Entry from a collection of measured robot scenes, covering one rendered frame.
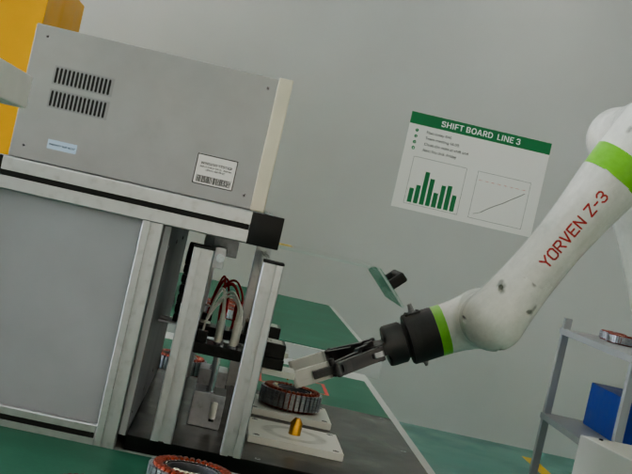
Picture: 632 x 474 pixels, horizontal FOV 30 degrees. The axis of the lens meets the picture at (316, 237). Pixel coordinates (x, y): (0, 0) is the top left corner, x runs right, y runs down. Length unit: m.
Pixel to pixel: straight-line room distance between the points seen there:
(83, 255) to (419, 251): 5.69
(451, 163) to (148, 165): 5.60
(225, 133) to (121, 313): 0.32
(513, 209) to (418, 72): 1.03
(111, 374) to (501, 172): 5.84
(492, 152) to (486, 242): 0.56
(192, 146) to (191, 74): 0.11
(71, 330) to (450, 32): 5.86
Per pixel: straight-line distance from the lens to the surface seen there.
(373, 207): 7.21
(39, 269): 1.66
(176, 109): 1.77
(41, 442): 1.63
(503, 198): 7.35
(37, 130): 1.79
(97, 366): 1.66
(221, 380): 2.07
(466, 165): 7.30
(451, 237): 7.28
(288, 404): 2.07
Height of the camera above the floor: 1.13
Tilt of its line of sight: 1 degrees down
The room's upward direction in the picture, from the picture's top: 13 degrees clockwise
